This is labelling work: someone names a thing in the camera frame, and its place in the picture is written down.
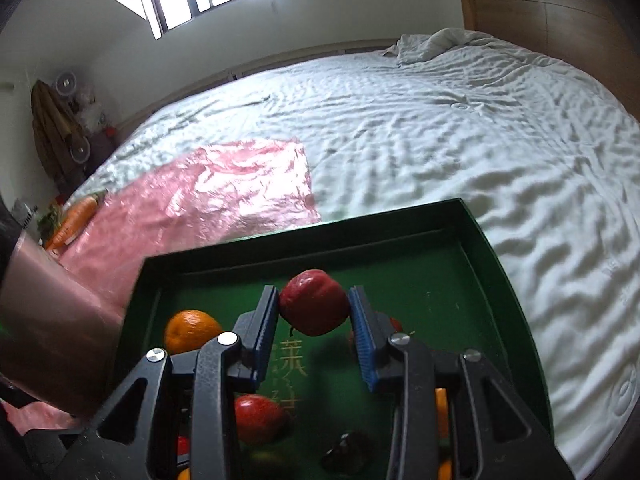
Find green tray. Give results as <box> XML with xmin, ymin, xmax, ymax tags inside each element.
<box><xmin>107</xmin><ymin>198</ymin><xmax>553</xmax><ymax>480</ymax></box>

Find clear plastic bags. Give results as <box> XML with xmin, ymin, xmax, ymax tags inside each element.
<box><xmin>75</xmin><ymin>85</ymin><xmax>108</xmax><ymax>131</ymax></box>

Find wooden headboard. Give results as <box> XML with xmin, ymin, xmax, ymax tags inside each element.
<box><xmin>459</xmin><ymin>0</ymin><xmax>640</xmax><ymax>123</ymax></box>

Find crumpled white cloth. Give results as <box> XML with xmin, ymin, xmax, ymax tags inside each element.
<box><xmin>382</xmin><ymin>29</ymin><xmax>506</xmax><ymax>65</ymax></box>

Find brown coat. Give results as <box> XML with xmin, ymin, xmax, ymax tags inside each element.
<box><xmin>31</xmin><ymin>80</ymin><xmax>86</xmax><ymax>186</ymax></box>

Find dark plum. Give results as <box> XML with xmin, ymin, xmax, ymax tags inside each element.
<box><xmin>320</xmin><ymin>431</ymin><xmax>376</xmax><ymax>476</ymax></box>

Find green leafy vegetable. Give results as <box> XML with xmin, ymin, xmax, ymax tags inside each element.
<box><xmin>37</xmin><ymin>200</ymin><xmax>65</xmax><ymax>235</ymax></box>

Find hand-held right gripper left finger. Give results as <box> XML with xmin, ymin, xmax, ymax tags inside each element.
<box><xmin>57</xmin><ymin>285</ymin><xmax>280</xmax><ymax>480</ymax></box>

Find pink plastic sheet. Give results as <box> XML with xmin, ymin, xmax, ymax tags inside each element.
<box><xmin>5</xmin><ymin>139</ymin><xmax>323</xmax><ymax>436</ymax></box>

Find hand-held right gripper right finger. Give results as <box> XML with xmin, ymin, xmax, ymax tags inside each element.
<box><xmin>347</xmin><ymin>285</ymin><xmax>576</xmax><ymax>480</ymax></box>

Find carrot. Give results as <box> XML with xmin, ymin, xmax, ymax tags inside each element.
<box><xmin>45</xmin><ymin>196</ymin><xmax>98</xmax><ymax>251</ymax></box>

